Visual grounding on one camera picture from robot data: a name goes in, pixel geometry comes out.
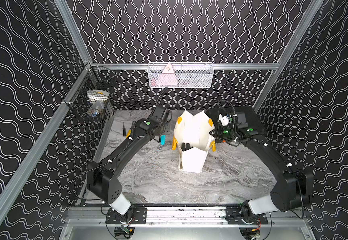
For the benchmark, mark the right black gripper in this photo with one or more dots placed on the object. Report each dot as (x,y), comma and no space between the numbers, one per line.
(217,134)

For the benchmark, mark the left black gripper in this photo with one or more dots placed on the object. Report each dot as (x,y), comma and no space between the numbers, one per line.
(162,131)

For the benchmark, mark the teal utility knife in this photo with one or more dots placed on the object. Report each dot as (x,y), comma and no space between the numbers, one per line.
(162,139)

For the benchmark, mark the white canvas pouch yellow handles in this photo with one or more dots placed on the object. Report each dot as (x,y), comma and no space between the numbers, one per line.
(194,129)

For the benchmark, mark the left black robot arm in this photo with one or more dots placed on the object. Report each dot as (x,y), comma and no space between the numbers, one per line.
(102,177)

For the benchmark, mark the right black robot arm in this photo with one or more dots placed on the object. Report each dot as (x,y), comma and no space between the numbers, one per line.
(293,187)

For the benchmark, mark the black small screwdriver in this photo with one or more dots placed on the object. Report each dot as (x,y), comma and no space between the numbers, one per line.
(124,130)

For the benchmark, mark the pink triangular card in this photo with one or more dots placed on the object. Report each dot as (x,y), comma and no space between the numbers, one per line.
(167,77)

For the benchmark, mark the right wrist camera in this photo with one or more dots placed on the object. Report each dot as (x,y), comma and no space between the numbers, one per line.
(240,120)

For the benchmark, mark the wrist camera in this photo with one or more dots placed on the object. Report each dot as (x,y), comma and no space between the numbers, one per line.
(240,120)
(161,113)

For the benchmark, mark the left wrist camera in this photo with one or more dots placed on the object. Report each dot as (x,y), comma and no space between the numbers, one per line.
(161,113)

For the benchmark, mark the yellow handled screwdriver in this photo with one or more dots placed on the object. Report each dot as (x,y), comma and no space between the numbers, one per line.
(129,133)

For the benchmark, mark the white wire wall basket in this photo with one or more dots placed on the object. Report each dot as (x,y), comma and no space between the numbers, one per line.
(189,75)

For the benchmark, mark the black wire mesh basket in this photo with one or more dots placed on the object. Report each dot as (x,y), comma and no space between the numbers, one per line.
(97,78)

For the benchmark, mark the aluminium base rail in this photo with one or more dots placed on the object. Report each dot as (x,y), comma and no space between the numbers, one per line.
(143,214)

